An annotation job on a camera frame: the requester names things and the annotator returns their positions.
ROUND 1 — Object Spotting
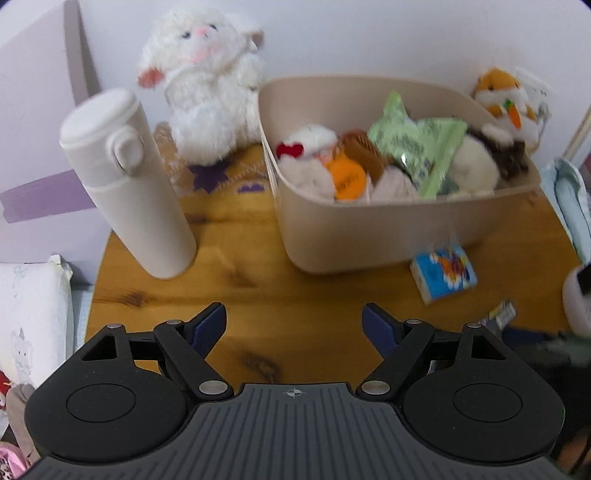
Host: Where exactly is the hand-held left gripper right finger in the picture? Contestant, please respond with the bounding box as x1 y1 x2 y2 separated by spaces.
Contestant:
356 303 509 398

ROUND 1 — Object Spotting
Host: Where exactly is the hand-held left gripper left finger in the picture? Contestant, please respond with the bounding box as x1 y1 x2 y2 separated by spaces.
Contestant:
78 302 232 400

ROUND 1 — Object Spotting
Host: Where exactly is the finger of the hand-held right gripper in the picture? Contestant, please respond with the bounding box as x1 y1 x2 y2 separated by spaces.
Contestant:
504 327 591 367

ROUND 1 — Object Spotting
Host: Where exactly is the beige plastic storage basket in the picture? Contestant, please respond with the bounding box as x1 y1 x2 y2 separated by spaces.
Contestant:
257 76 542 275

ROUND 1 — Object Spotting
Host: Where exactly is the orange round plush roll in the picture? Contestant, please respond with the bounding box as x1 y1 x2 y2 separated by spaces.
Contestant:
330 154 369 202

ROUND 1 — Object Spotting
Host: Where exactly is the beige fluffy sock bundle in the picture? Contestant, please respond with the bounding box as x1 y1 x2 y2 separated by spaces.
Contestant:
281 159 336 200

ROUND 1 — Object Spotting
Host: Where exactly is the white rabbit plush toy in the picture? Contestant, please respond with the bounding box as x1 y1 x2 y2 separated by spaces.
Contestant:
445 122 530 195

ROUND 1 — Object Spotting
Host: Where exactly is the brown scrunchie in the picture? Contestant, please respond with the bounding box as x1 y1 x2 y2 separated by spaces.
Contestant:
339 130 394 182

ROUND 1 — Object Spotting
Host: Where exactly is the white green snack bag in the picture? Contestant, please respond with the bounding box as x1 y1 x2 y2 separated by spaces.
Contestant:
401 117 468 200

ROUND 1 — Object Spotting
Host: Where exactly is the round wooden desktop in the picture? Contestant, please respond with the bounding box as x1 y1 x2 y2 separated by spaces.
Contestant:
85 138 585 398

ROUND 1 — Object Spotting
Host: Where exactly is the white electronic device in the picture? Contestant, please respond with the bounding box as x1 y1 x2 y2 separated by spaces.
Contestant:
562 265 591 335

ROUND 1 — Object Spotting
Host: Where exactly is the blue cartoon tissue pack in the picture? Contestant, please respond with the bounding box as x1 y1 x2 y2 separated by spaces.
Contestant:
410 244 478 306

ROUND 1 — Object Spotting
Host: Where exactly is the light blue checked bedsheet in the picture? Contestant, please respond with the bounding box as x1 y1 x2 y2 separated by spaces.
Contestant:
69 284 96 357

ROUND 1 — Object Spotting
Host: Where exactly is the light blue quilted cushion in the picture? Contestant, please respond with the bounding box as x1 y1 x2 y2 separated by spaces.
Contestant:
540 157 591 259

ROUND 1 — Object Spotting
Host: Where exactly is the white insulated bottle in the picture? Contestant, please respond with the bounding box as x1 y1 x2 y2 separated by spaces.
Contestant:
59 89 198 279

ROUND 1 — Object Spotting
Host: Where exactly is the white elephant print pillow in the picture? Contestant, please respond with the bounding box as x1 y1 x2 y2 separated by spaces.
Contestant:
0 255 75 388

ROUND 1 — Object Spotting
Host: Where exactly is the white lamb plush toy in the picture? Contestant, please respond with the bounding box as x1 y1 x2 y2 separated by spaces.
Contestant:
137 7 265 167

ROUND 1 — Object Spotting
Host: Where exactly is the orange hamster plush toy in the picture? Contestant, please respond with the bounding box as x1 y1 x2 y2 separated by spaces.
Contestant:
471 68 542 154

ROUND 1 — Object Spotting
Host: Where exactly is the pink cloth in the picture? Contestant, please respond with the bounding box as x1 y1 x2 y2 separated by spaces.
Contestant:
0 442 26 480

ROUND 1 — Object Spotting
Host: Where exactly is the white purple wardrobe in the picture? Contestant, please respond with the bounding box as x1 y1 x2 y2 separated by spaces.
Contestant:
0 0 114 265

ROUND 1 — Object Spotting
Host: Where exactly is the grey wooden board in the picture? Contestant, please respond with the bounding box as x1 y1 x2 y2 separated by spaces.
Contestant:
62 0 102 100

